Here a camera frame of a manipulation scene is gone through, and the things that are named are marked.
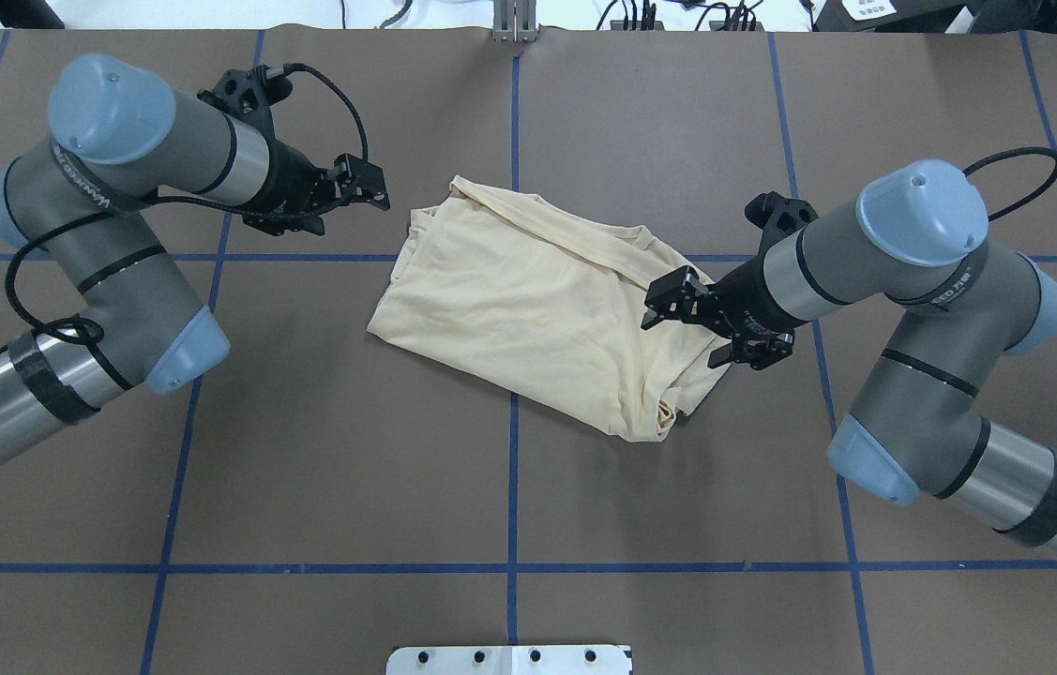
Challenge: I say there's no cream long-sleeve graphic shirt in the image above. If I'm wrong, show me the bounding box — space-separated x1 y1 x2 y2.
367 176 726 442

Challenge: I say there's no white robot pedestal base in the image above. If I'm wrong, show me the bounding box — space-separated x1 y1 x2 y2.
385 644 634 674

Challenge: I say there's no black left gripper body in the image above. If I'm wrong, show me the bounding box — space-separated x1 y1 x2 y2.
198 67 337 235

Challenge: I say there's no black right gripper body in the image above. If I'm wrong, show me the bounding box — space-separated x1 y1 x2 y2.
712 191 817 368

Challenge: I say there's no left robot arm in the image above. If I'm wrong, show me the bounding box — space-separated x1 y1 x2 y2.
0 52 390 466

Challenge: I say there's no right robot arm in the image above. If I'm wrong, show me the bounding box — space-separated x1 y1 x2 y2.
642 160 1057 552

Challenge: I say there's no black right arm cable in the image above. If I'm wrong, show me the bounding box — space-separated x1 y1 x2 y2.
962 146 1057 223

